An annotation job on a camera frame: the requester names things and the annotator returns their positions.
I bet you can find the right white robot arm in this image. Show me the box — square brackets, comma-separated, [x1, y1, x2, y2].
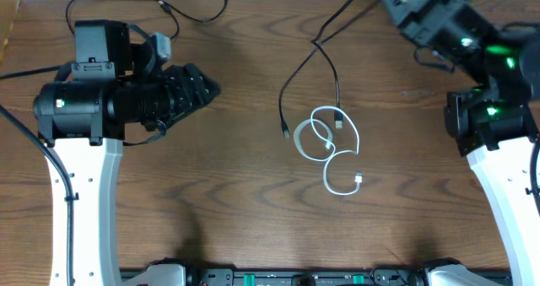
[381, 0, 539, 285]

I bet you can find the long black usb cable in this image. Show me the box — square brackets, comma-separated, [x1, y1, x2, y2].
[65, 0, 230, 40]

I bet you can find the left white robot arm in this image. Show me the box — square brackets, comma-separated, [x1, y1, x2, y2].
[33, 20, 220, 285]

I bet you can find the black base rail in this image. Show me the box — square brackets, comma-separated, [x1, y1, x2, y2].
[120, 258, 537, 286]

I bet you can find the white usb cable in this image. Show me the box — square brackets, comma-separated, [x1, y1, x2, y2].
[293, 105, 364, 197]

